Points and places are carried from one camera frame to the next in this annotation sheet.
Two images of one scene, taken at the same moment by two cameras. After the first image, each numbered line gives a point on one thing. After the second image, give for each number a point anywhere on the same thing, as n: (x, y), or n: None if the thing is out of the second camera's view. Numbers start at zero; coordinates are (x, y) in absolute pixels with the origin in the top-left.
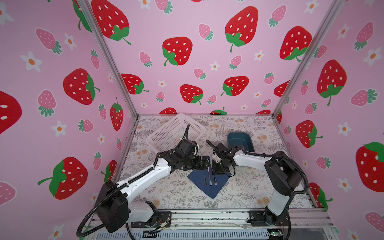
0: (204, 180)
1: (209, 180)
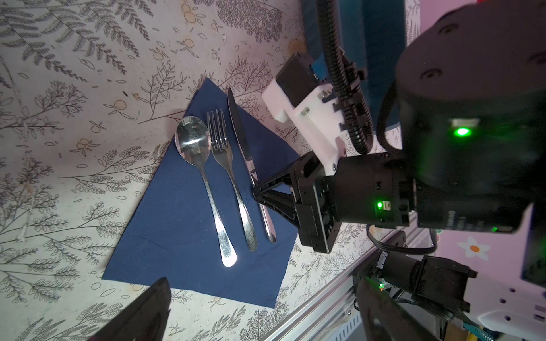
0: (193, 141)
1: (218, 124)
